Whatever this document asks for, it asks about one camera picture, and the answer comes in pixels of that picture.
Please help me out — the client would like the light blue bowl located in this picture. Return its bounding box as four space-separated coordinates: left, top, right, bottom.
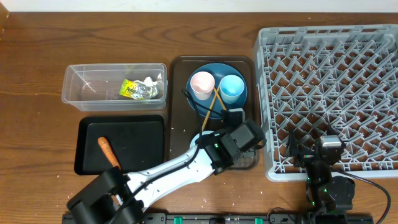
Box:
189 131 219 148

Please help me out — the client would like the light blue cup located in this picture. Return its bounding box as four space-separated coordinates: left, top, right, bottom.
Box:
220 75 245 104

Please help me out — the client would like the white tissue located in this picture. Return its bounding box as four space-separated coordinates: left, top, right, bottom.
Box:
144 73 164 99

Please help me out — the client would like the yellow silver snack wrapper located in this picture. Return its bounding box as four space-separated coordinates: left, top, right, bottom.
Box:
119 79 149 100

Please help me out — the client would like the white napkin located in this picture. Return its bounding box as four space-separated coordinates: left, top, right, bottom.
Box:
237 149 257 169

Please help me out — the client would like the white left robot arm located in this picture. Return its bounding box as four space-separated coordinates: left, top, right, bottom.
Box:
67 119 266 223

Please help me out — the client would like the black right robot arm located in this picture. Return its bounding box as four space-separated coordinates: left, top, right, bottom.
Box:
287 128 373 224

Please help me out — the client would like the grey dishwasher rack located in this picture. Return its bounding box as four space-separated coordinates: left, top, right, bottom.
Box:
253 24 397 182

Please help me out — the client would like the wooden chopstick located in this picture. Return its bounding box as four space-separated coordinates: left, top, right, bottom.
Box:
201 86 220 131
214 88 227 110

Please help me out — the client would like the dark blue plate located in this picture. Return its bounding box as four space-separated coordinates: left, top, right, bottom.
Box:
186 63 248 119

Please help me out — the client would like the brown serving tray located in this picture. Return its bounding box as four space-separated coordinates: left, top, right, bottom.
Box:
168 56 258 159

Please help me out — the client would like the pink cup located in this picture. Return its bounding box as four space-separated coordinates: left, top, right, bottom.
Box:
190 72 215 101

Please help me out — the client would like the black tray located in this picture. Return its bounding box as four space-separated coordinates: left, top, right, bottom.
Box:
74 115 165 175

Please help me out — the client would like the clear plastic bin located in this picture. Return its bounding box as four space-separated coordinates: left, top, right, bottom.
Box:
62 63 167 111

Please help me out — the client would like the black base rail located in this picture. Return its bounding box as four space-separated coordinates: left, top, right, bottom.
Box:
141 213 299 224

